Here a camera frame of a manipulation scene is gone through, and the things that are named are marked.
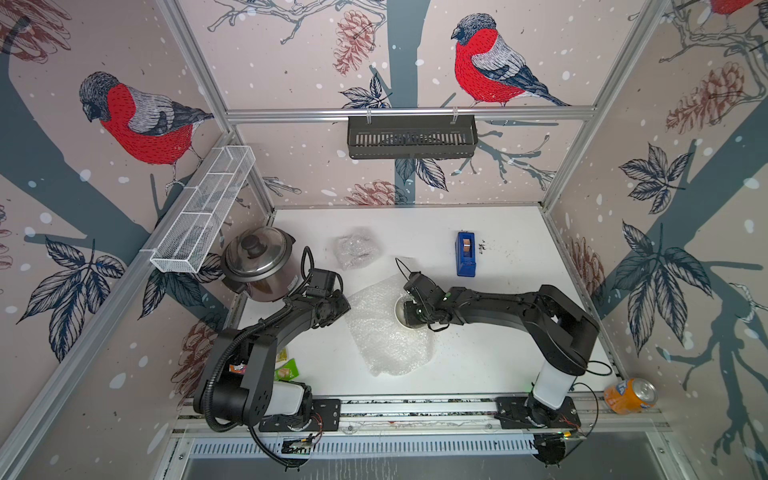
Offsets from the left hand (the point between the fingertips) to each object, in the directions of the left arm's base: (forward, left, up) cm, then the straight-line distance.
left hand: (350, 299), depth 92 cm
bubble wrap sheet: (+16, -1, +6) cm, 17 cm away
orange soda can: (-28, -70, +7) cm, 75 cm away
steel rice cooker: (+5, +25, +13) cm, 29 cm away
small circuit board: (-37, +10, -4) cm, 39 cm away
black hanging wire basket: (+50, -20, +26) cm, 60 cm away
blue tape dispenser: (+16, -39, +2) cm, 42 cm away
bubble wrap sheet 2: (-14, -13, -3) cm, 19 cm away
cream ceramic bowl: (-5, -15, +4) cm, 17 cm away
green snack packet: (-21, +15, -1) cm, 26 cm away
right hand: (-4, -17, -1) cm, 18 cm away
